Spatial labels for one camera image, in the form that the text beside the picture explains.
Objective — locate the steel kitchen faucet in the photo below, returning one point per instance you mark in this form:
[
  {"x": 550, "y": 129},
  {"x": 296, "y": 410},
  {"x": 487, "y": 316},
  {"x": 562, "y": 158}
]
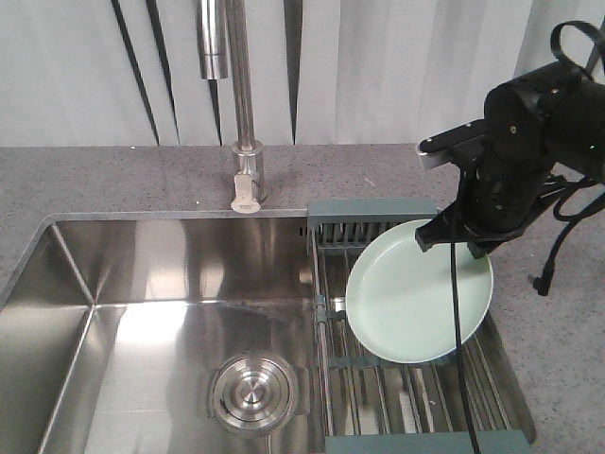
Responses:
[{"x": 224, "y": 53}]

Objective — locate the stainless steel sink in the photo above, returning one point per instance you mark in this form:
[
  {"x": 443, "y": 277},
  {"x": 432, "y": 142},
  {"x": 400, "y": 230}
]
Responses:
[{"x": 111, "y": 328}]

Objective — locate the pale green round plate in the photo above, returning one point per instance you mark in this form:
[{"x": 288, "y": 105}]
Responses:
[{"x": 404, "y": 305}]

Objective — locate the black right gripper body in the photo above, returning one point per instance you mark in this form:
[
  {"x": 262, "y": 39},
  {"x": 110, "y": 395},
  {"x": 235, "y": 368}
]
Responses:
[{"x": 500, "y": 195}]

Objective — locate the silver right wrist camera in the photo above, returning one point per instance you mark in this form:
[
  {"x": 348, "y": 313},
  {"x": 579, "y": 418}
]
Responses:
[{"x": 433, "y": 158}]

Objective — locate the round steel sink drain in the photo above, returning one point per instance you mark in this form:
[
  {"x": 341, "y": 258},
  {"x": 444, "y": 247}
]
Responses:
[{"x": 253, "y": 394}]

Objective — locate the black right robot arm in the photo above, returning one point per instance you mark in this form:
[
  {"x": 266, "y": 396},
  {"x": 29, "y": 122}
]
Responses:
[{"x": 550, "y": 116}]

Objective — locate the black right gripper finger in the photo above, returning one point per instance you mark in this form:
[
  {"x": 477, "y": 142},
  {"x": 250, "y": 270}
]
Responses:
[
  {"x": 443, "y": 228},
  {"x": 480, "y": 249}
]

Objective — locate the steel roll-up drying rack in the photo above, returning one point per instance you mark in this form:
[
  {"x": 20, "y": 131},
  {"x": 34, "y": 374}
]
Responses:
[{"x": 373, "y": 405}]

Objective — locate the white pleated curtain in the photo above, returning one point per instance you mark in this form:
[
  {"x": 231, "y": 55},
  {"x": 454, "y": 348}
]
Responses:
[{"x": 109, "y": 73}]

